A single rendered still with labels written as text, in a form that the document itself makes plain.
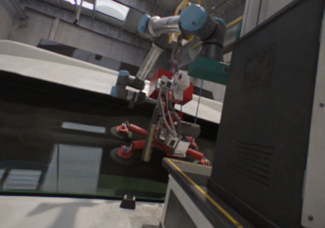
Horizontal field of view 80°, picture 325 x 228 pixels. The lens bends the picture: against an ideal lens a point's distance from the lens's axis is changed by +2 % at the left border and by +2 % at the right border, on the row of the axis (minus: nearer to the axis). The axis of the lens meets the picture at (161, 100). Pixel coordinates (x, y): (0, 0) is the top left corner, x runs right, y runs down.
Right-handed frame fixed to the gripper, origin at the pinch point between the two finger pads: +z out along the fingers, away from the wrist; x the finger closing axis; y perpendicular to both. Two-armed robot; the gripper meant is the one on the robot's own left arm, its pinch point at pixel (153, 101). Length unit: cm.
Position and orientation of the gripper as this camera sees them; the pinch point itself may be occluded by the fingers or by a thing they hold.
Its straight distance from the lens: 143.5
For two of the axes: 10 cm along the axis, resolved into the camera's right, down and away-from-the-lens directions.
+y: 1.0, -9.1, 4.0
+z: 9.1, 2.5, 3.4
